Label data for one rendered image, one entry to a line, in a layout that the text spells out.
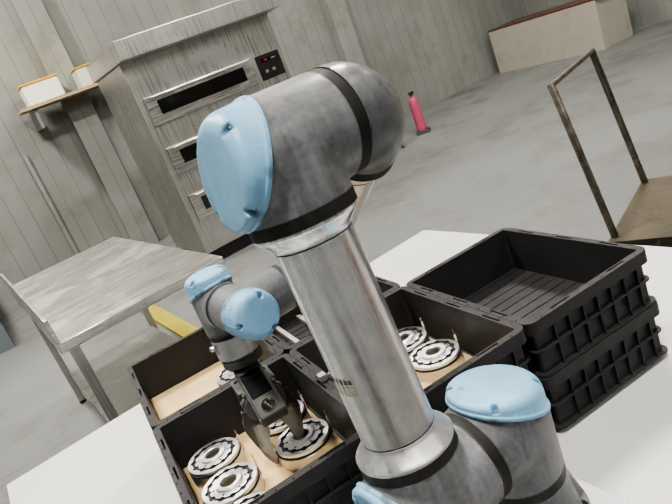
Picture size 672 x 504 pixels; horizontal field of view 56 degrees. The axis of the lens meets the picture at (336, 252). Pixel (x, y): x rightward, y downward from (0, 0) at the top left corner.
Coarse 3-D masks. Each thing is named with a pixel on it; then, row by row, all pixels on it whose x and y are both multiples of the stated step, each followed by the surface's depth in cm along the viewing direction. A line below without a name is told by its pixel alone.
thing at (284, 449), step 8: (304, 424) 115; (312, 424) 114; (320, 424) 113; (288, 432) 115; (320, 432) 110; (328, 432) 110; (280, 440) 113; (288, 440) 112; (312, 440) 109; (320, 440) 108; (280, 448) 110; (288, 448) 109; (296, 448) 109; (304, 448) 108; (312, 448) 107; (288, 456) 107; (296, 456) 107
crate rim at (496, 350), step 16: (400, 288) 138; (448, 304) 122; (496, 320) 110; (512, 336) 103; (480, 352) 102; (496, 352) 102; (320, 368) 117; (464, 368) 100; (432, 384) 99; (432, 400) 98
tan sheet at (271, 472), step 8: (312, 416) 122; (248, 440) 123; (336, 440) 112; (248, 448) 120; (256, 448) 119; (248, 456) 118; (256, 456) 117; (264, 456) 116; (264, 464) 113; (272, 464) 112; (280, 464) 112; (184, 472) 121; (264, 472) 111; (272, 472) 110; (280, 472) 109; (288, 472) 109; (192, 480) 117; (264, 480) 109; (272, 480) 108; (280, 480) 107; (192, 488) 115; (200, 488) 114; (200, 496) 112
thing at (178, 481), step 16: (304, 368) 120; (320, 384) 115; (208, 400) 123; (336, 400) 105; (176, 416) 121; (160, 432) 117; (160, 448) 112; (336, 448) 93; (352, 448) 93; (320, 464) 91; (336, 464) 92; (176, 480) 100; (288, 480) 89; (304, 480) 90; (272, 496) 88; (288, 496) 89
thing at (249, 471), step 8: (240, 464) 110; (248, 464) 109; (224, 472) 110; (248, 472) 108; (256, 472) 106; (216, 480) 108; (248, 480) 106; (256, 480) 105; (208, 488) 108; (240, 488) 104; (248, 488) 103; (208, 496) 106; (216, 496) 104; (224, 496) 103; (232, 496) 103; (240, 496) 102
